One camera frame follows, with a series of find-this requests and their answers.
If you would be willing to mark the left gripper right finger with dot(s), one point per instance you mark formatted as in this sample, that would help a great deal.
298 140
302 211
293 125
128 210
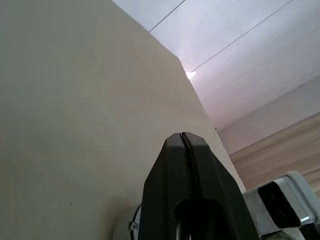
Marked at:
217 200

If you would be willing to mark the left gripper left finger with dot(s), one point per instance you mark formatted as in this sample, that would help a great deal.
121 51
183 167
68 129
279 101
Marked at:
165 187

